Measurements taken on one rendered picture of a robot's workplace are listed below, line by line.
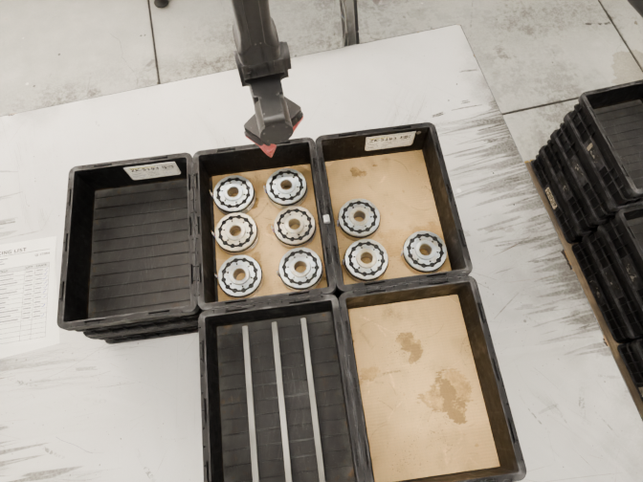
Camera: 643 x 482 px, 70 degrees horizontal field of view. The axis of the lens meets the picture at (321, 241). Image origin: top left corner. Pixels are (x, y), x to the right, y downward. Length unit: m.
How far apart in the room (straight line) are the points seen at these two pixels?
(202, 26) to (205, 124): 1.38
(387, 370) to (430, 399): 0.11
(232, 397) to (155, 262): 0.38
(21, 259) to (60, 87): 1.48
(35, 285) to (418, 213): 1.04
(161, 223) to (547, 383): 1.04
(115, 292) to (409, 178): 0.78
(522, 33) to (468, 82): 1.28
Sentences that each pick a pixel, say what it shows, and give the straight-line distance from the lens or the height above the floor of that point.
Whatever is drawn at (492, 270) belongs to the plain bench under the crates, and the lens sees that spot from 1.32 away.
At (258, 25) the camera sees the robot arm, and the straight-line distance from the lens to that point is 0.68.
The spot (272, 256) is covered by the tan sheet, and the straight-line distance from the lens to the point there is 1.13.
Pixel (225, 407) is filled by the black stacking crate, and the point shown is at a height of 0.83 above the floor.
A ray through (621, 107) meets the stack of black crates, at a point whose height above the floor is 0.49.
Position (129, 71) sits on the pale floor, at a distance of 2.75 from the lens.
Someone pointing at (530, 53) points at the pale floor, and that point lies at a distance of 2.79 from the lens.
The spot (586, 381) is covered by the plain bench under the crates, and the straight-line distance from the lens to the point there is 1.34.
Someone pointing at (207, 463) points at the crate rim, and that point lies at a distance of 1.00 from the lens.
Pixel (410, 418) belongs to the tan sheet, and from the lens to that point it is 1.07.
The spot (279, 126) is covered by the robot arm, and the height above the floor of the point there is 1.25.
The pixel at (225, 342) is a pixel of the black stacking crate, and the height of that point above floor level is 0.83.
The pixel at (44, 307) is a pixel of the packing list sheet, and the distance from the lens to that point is 1.44.
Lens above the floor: 1.89
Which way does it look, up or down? 69 degrees down
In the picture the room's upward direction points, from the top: 4 degrees counter-clockwise
